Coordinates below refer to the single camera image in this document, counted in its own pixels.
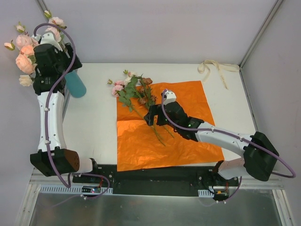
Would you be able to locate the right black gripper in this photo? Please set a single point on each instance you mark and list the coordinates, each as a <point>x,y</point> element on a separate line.
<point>160,115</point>

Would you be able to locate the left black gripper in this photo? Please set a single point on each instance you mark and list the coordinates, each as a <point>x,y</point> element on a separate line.
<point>74,62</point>

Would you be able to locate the pink rose stem with bud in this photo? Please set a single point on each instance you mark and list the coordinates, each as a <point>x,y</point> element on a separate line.
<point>56,21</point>

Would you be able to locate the pink artificial flower bouquet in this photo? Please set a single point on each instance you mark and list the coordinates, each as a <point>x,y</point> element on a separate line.
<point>135,94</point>

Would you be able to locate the peach rose flower stem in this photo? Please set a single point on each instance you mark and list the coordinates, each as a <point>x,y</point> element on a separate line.
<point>24,63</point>

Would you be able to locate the orange wrapping paper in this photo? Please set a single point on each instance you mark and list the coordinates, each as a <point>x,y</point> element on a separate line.
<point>141,147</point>

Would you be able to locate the cream single rose stem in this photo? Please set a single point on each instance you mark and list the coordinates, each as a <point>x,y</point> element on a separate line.
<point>26,80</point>

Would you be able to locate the pink two-bloom flower stem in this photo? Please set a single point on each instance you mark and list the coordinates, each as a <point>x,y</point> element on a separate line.
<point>23,39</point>

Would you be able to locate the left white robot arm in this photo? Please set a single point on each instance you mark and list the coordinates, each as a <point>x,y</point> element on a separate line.
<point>52,156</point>

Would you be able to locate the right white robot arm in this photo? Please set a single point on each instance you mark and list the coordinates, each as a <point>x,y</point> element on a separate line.
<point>257,155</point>

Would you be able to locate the teal cylindrical vase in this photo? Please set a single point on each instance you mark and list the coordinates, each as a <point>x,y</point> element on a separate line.
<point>75,85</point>

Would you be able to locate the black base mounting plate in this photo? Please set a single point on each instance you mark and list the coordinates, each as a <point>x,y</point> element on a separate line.
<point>171,181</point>

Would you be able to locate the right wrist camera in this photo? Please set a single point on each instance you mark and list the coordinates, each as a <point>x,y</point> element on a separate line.
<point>168,96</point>

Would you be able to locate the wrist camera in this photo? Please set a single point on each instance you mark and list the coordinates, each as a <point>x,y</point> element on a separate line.
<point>168,96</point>
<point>47,38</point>

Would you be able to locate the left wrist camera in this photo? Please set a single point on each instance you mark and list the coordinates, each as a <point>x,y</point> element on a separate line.
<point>47,38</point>

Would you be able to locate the left aluminium frame post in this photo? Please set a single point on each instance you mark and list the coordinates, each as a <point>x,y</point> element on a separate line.
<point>40,29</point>

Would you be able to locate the aluminium frame post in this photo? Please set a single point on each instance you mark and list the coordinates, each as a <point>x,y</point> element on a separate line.
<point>263,28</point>
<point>40,29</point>

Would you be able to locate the right white cable duct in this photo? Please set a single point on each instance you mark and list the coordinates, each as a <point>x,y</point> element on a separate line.
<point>206,193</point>

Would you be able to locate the white cable duct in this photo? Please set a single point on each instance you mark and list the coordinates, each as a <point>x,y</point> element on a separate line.
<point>206,193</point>
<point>84,190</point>

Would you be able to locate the aluminium front rail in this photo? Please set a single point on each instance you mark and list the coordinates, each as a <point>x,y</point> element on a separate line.
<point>37,177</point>

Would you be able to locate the left white cable duct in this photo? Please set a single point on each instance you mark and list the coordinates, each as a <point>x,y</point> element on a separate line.
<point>84,190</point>

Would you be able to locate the right aluminium frame post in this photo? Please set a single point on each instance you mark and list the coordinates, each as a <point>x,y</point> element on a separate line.
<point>263,28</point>

